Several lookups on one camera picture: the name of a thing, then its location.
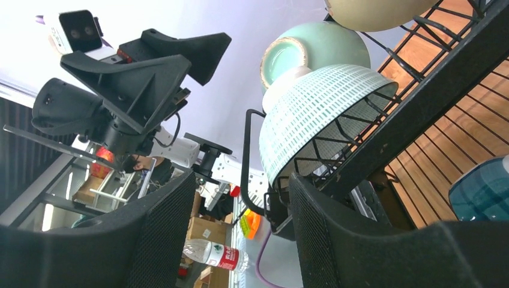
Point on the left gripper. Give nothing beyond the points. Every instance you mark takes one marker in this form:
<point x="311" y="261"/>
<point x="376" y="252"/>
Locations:
<point x="121" y="106"/>

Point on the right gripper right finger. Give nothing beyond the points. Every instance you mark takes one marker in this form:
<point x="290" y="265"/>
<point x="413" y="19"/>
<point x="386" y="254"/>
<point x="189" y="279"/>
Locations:
<point x="338" y="247"/>

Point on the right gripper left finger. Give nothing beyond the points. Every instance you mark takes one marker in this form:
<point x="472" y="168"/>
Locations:
<point x="137" y="245"/>

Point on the white green striped bowl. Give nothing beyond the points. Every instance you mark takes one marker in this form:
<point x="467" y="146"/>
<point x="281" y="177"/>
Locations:
<point x="312" y="115"/>

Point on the light green celadon bowl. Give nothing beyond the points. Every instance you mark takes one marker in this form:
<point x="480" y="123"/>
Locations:
<point x="314" y="45"/>

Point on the cream white bowl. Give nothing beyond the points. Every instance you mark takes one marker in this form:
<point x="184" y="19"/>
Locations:
<point x="376" y="15"/>

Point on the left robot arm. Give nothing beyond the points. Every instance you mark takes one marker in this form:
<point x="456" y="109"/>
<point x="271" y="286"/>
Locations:
<point x="208" y="160"/>

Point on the plastic water bottle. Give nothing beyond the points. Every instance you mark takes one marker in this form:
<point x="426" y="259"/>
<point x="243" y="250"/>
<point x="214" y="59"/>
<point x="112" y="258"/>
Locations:
<point x="216" y="255"/>

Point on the teal glazed bowl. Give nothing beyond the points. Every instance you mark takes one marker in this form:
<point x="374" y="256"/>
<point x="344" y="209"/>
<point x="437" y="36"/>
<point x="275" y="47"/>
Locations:
<point x="481" y="194"/>

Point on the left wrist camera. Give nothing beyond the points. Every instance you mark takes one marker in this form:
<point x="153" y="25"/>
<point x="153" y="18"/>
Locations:
<point x="77" y="31"/>

